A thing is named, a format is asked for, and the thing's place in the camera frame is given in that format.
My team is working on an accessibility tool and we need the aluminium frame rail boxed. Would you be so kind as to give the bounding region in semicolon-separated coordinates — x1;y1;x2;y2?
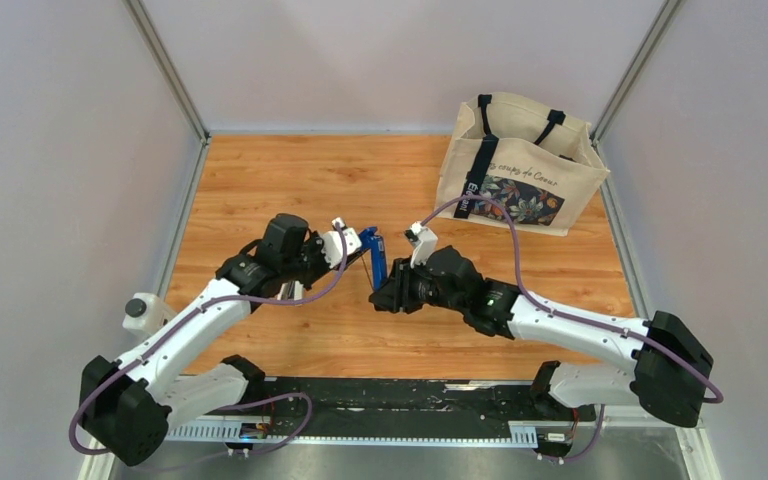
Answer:
79;374;723;480

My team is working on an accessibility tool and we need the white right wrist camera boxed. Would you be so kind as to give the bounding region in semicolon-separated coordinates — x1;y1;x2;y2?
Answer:
404;222;438;268

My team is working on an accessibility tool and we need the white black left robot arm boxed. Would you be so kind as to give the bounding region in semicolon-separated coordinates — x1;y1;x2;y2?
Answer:
68;213;366;466

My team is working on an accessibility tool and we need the beige floral tote bag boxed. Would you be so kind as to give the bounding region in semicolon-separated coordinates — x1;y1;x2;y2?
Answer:
435;92;609;236

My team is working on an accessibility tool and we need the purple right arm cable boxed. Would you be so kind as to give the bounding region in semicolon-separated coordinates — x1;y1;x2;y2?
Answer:
420;194;724;463

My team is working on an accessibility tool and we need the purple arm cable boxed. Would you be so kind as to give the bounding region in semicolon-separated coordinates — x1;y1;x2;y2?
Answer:
420;194;724;463
68;225;350;458

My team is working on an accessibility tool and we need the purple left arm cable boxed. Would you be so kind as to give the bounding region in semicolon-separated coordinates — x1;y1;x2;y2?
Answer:
68;225;350;458

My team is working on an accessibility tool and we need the blue stapler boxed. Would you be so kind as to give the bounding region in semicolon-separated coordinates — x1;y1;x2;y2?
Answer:
359;226;388;291

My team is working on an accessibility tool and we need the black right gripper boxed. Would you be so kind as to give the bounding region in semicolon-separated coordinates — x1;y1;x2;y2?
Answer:
369;255;467;314

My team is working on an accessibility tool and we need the white stapler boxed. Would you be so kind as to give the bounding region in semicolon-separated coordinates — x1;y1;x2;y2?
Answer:
276;281;305;301

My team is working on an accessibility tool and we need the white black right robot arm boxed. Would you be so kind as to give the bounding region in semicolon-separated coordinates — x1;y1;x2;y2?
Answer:
369;246;720;428

